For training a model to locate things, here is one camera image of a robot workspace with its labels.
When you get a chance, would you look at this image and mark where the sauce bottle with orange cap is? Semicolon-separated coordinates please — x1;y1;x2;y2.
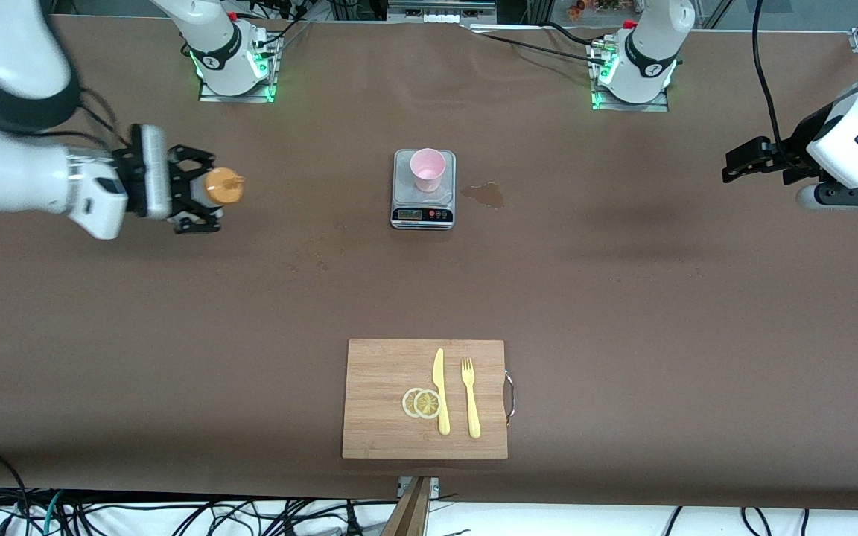
189;167;246;217

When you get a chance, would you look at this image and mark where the pink plastic cup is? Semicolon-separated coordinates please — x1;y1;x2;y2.
410;148;447;193

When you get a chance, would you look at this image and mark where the steel kitchen scale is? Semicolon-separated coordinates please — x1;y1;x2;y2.
390;149;457;230

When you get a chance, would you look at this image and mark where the bamboo cutting board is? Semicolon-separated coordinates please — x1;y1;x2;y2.
341;339;516;460

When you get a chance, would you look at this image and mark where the white power strip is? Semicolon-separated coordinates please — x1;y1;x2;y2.
387;0;498;25

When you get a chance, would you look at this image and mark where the yellow plastic knife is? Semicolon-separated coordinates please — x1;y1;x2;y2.
432;348;451;436

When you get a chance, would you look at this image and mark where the yellow plastic fork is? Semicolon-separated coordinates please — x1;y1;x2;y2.
461;357;482;439

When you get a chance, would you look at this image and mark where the wooden beam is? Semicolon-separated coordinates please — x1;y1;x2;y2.
381;476;432;536

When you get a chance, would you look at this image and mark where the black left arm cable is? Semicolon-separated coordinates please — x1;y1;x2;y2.
752;0;792;151

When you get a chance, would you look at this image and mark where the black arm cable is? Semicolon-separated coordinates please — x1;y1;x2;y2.
752;0;792;151
75;86;133;151

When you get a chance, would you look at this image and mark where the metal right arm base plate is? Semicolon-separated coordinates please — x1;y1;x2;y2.
198;30;279;103

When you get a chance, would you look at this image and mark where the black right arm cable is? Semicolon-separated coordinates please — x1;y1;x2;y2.
75;86;133;151

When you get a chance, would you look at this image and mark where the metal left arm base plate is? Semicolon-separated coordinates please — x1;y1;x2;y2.
589;37;670;113

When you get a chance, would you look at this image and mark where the black cable on table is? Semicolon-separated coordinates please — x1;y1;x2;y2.
466;21;601;59

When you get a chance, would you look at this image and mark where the teal floor cable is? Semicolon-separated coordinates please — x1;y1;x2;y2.
42;490;65;536

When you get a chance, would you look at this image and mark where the metal table bracket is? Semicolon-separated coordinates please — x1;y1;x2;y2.
397;476;441;498

